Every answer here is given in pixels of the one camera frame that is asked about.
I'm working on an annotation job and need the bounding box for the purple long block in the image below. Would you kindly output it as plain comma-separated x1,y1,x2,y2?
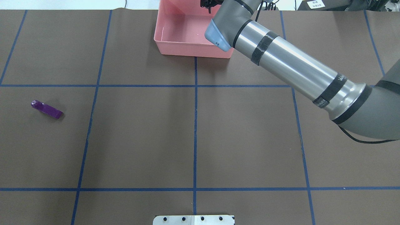
31,100,63,119

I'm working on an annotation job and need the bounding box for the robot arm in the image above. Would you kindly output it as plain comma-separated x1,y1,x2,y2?
200,0,400,143

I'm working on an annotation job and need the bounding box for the pink plastic box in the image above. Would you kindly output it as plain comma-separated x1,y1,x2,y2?
154,0,234,58

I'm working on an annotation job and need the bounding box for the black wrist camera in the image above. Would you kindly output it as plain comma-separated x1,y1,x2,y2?
200,0,224,14

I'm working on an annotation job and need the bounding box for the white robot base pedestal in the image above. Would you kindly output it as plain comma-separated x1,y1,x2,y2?
152,215,235,225

